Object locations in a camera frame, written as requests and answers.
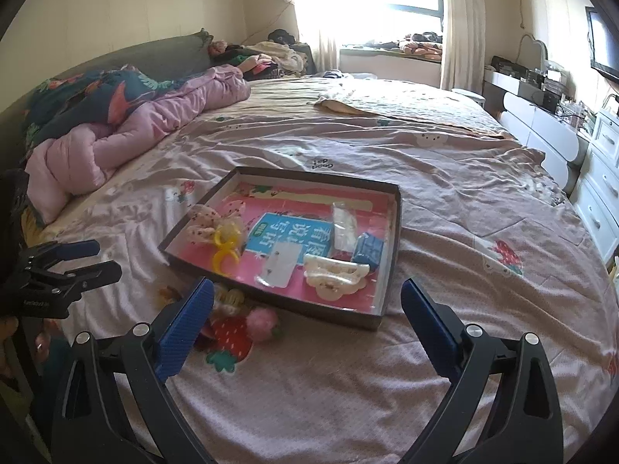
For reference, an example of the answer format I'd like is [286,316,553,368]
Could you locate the pile of clothes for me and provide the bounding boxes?
[208,29,315,80]

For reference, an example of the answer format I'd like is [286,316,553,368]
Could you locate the pink quilt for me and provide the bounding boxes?
[24,65,251,225]

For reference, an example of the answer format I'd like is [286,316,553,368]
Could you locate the white card jewelry packet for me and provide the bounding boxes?
[256,242,301,291]

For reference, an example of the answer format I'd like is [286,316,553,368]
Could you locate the teal floral quilt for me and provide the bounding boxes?
[22,64,209,155]

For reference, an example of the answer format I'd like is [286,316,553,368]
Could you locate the white vanity table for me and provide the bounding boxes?
[484,68,593,189]

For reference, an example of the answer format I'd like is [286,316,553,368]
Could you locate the clear plastic packet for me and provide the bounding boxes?
[331,200,361,254]

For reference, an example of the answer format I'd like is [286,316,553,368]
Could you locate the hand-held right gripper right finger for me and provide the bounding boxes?
[400,278,564,464]

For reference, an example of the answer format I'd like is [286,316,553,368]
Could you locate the heart-shaped mirror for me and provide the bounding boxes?
[515,34,549,71]

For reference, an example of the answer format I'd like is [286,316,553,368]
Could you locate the grey headboard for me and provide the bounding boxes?
[0,29,214,121]

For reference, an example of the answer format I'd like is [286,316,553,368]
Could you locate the sheer white curtain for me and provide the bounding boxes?
[285,0,339,73]

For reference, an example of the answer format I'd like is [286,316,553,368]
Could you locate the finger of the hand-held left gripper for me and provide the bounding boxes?
[29,260,123,300]
[19,239,101,271]

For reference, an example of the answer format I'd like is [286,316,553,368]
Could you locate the printed fabric hair bow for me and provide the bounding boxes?
[186,197,245,247]

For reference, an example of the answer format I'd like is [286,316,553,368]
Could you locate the clothes on window sill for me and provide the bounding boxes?
[399,31,443,61]

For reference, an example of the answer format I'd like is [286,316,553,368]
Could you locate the person's left hand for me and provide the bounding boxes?
[0,316,49,380]

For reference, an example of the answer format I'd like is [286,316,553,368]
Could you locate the yellow bangles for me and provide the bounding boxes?
[210,217,245,276]

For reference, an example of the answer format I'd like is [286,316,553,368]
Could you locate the pink printed bed sheet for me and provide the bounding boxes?
[14,75,619,464]

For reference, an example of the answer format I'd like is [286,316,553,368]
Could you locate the beige folded blanket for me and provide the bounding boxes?
[309,77,520,138]

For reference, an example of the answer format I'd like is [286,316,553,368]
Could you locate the dark shallow cardboard box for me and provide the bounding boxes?
[159,167,403,332]

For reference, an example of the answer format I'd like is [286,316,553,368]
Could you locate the white drawer dresser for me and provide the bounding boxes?
[571,109,619,264]

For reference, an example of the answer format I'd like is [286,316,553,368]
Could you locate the small blue box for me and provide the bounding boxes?
[351,232,386,268]

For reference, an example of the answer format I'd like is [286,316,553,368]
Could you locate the pink pompom hair tie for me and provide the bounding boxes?
[246,308,284,341]

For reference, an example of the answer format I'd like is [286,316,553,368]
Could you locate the black flat television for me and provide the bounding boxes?
[585,6,619,80]

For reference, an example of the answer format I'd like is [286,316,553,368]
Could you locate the cream curtain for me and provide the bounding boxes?
[439,0,487,92]

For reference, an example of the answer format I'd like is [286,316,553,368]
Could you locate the pearly oval hair clip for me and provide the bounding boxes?
[228,287,246,319]
[213,285,232,317]

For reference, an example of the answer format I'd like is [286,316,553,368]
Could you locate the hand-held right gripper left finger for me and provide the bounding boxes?
[51,278,216,464]

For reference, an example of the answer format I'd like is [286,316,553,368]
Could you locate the white hair claw clip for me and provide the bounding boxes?
[304,252,371,298]

